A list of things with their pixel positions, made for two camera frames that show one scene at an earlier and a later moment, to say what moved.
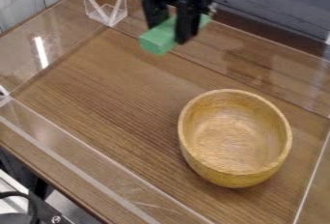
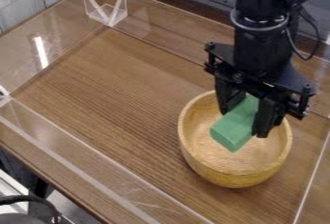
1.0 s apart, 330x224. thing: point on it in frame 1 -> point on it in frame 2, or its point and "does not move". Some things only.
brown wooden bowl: [236, 136] does not move
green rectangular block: [161, 38] -> [233, 130]
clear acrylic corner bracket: [108, 14] does not move
